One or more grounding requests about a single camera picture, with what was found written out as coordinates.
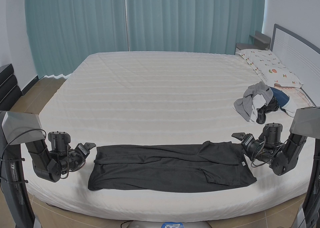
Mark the bed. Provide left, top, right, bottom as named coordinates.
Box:
left=25, top=23, right=320, bottom=222

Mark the black T-shirt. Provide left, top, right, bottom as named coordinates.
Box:
left=87, top=141, right=257, bottom=193

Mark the white printed pillow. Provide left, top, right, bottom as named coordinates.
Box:
left=236, top=48, right=304, bottom=88

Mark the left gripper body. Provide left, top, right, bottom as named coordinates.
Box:
left=67, top=143, right=90, bottom=171

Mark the black chest of drawers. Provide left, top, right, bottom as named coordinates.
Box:
left=0, top=63, right=22, bottom=110

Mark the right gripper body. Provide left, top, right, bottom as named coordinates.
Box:
left=241, top=134, right=263, bottom=159

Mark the pile of clothes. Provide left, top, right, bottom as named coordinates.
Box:
left=233, top=81, right=297, bottom=125

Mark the blue-green curtain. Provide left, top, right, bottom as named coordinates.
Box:
left=126, top=0, right=265, bottom=55
left=26, top=0, right=129, bottom=79

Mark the grey bedside table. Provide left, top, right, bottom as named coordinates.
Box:
left=236, top=31, right=271, bottom=51

